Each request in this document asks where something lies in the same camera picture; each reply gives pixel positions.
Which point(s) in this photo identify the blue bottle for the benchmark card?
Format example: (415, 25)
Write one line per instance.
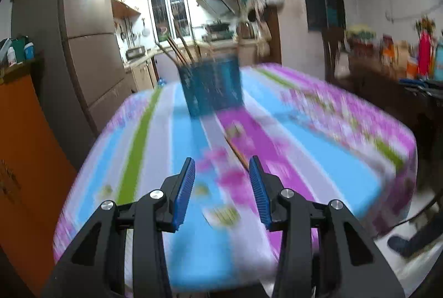
(439, 59)

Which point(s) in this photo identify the black wok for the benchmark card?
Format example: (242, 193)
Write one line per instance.
(216, 28)

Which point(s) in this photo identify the pile of cloth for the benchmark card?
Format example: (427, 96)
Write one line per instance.
(360, 37)

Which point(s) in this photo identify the blue water jug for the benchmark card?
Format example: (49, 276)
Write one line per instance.
(161, 82)

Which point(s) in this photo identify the blue perforated utensil holder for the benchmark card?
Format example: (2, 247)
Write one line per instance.
(214, 87)

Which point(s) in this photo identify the hanging cloth bags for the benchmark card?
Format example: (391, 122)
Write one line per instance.
(263, 38)

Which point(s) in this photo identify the blue lidded cup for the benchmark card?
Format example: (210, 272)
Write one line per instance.
(29, 51)

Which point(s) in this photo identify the grey refrigerator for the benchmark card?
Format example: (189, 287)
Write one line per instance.
(86, 24)

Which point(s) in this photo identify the green container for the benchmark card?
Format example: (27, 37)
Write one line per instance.
(20, 47)

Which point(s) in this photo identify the person's leg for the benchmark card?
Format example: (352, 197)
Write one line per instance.
(418, 235)

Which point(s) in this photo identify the dark wooden side table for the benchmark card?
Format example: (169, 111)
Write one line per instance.
(380, 97)

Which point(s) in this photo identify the dark wooden chair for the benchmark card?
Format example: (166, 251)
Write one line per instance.
(334, 49)

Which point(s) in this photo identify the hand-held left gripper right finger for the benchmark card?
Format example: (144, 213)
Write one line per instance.
(258, 190)

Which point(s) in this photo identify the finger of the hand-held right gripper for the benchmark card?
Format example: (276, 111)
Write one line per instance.
(413, 81)

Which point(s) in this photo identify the beige kitchen counter cabinets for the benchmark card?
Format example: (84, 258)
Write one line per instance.
(145, 73)

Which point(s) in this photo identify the long wooden chopstick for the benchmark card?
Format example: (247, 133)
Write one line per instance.
(237, 152)

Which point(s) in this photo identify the orange wooden cabinet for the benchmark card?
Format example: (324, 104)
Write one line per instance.
(24, 145)

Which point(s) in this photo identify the orange cup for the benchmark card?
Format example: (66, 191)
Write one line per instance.
(412, 68)

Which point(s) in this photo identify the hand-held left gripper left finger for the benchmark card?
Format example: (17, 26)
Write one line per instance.
(185, 190)

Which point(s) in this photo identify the white bottle red label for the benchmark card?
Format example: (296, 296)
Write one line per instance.
(11, 56)

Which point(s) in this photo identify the kitchen window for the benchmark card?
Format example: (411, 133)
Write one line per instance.
(169, 11)

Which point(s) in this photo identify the red thermos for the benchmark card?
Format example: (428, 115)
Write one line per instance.
(425, 56)

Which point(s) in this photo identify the steel range hood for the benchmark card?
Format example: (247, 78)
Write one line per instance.
(216, 0)

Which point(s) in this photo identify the dried flowers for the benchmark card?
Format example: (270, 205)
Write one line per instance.
(425, 24)

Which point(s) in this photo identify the toaster oven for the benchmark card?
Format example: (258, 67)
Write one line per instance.
(135, 53)

